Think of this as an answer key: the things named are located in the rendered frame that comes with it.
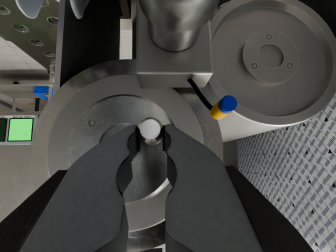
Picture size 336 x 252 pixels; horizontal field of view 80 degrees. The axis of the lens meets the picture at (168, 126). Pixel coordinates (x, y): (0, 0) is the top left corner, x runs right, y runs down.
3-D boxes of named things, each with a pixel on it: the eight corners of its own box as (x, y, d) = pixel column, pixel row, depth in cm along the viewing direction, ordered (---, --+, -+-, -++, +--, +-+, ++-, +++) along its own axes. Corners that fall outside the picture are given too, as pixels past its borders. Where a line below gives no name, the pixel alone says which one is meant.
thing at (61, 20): (71, -90, 20) (59, 95, 17) (119, 45, 43) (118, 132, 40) (65, -90, 19) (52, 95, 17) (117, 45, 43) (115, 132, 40)
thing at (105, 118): (51, 117, 14) (154, 77, 14) (65, 122, 16) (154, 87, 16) (88, 225, 13) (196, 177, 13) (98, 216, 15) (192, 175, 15)
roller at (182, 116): (201, 72, 16) (208, 229, 14) (176, 125, 41) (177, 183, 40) (51, 73, 15) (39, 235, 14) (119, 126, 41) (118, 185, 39)
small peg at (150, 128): (144, 146, 11) (132, 123, 11) (147, 149, 14) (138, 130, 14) (167, 134, 11) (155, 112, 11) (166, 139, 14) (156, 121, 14)
